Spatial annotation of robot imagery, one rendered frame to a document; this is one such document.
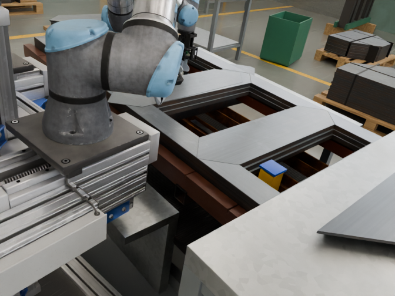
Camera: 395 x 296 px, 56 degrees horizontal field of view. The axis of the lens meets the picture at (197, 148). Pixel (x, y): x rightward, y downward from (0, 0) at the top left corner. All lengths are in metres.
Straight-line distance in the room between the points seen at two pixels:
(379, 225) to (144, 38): 0.54
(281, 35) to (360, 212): 4.47
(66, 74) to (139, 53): 0.15
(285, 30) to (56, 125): 4.45
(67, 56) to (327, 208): 0.56
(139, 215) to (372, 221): 0.69
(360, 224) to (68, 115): 0.58
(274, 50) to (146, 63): 4.48
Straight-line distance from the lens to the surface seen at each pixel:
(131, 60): 0.72
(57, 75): 0.77
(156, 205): 1.20
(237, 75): 1.82
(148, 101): 1.41
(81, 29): 0.74
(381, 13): 9.52
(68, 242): 0.75
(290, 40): 5.07
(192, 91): 1.54
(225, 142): 1.21
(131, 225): 1.13
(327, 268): 0.62
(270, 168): 1.10
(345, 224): 0.68
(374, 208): 0.75
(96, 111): 0.80
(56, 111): 0.80
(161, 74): 0.72
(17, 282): 0.73
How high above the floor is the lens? 1.47
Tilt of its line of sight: 31 degrees down
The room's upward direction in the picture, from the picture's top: 10 degrees clockwise
